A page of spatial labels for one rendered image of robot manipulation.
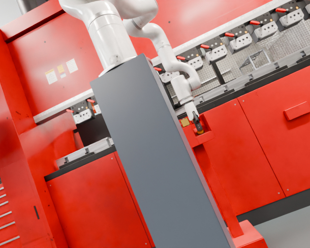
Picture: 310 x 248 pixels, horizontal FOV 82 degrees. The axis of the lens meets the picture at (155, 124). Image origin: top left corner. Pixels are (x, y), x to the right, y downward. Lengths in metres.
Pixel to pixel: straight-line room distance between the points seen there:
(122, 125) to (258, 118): 1.08
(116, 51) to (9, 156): 1.34
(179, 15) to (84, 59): 0.87
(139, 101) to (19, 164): 1.32
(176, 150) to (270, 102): 1.08
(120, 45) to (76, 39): 1.27
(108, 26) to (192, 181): 0.51
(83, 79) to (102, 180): 0.85
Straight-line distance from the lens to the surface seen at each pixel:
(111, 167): 1.41
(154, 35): 1.16
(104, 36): 0.63
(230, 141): 1.35
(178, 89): 1.04
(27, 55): 2.07
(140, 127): 0.49
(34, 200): 1.65
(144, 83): 0.50
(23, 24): 2.19
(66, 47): 1.87
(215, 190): 1.12
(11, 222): 2.35
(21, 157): 1.67
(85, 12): 0.71
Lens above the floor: 0.76
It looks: 6 degrees up
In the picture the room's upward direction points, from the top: 24 degrees counter-clockwise
